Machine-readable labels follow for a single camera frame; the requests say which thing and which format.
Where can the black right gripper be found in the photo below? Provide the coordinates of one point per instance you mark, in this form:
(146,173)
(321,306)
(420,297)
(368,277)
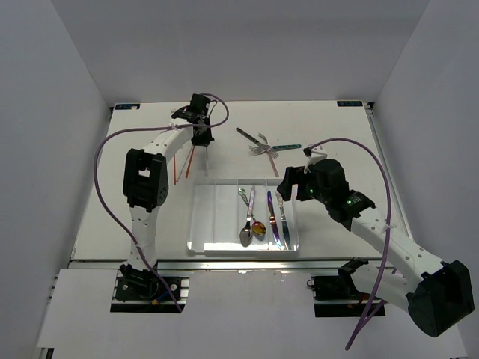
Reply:
(293,176)

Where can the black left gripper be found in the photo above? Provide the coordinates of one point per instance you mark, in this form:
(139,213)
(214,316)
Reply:
(203,141)

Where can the ornate silver knife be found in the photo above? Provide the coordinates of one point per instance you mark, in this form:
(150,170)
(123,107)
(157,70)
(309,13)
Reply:
(285,228)

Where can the rainbow iridescent knife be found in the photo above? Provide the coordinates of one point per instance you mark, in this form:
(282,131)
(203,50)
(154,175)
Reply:
(272,221)

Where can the rainbow iridescent spoon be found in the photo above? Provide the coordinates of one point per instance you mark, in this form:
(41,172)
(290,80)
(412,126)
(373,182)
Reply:
(258,228)

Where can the pink handled spoon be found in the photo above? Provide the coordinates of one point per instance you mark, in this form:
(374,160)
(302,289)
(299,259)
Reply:
(246,233)

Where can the black handled spoon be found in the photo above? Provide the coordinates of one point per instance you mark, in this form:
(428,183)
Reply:
(242,193)

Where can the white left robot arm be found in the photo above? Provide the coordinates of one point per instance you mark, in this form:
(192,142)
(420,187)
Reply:
(145,181)

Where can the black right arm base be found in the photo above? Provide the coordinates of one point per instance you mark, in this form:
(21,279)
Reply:
(335,295)

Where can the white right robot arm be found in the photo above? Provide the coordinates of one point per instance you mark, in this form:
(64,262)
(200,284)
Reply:
(435,294)

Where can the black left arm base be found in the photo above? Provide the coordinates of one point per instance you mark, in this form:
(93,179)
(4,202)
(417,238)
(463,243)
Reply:
(140,291)

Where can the orange chopstick right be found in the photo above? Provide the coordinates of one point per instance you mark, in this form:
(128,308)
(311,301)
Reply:
(189,163)

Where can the white divided cutlery tray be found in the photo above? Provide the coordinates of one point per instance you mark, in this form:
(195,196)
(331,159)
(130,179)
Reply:
(218,215)

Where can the blue label sticker left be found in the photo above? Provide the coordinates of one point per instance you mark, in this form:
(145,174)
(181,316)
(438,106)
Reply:
(127,106)

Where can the blue label sticker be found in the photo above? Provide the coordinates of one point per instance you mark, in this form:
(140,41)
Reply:
(127,106)
(349,103)

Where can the blue label sticker right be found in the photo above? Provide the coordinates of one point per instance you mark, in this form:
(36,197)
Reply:
(349,103)

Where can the pink handled fork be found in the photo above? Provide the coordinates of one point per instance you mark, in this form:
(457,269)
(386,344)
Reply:
(270,154)

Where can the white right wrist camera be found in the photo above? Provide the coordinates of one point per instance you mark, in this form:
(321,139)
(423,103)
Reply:
(315,153)

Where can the black handled fork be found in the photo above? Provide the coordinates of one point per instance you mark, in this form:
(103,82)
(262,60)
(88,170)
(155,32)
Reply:
(251,138)

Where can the green handled fork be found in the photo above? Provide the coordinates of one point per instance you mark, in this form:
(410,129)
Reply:
(259,150)

